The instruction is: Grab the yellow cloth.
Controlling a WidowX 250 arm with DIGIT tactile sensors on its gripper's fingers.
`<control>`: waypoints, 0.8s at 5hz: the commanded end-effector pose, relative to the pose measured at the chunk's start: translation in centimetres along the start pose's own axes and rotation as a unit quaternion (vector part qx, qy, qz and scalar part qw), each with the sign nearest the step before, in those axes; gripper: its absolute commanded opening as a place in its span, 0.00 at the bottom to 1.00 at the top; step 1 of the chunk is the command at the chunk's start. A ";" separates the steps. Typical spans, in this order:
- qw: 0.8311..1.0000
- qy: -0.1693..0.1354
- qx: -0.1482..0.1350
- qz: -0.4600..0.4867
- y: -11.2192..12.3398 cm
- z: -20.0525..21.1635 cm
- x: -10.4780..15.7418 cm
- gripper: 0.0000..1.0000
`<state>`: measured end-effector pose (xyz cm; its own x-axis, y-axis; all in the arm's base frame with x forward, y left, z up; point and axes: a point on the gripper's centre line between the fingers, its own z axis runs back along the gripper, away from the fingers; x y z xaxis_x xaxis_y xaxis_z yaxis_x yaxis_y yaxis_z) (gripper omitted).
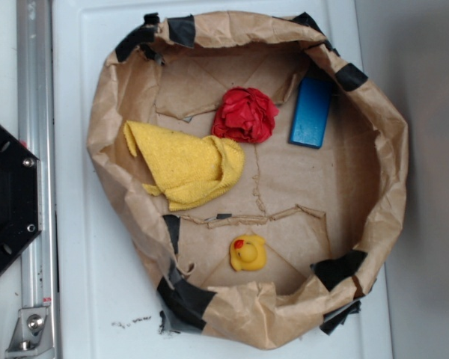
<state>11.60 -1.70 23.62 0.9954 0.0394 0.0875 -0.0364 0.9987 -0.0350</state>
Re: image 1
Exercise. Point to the yellow microfiber cloth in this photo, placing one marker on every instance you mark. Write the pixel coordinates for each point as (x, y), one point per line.
(189, 171)

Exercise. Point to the red crumpled cloth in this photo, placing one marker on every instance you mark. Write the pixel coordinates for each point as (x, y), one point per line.
(246, 115)

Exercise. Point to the brown paper bag basin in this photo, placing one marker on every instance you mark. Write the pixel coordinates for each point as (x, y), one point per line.
(330, 216)

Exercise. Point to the yellow rubber duck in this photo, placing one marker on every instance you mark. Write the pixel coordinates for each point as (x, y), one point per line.
(248, 253)

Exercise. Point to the blue rectangular block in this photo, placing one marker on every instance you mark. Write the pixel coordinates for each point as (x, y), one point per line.
(311, 113)

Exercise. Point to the aluminium extrusion rail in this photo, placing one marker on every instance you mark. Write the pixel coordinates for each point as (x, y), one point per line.
(39, 261)

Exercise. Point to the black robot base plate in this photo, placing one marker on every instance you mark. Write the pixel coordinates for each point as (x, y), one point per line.
(19, 198)

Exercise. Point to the metal corner bracket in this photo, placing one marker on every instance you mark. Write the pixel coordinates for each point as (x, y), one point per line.
(32, 336)

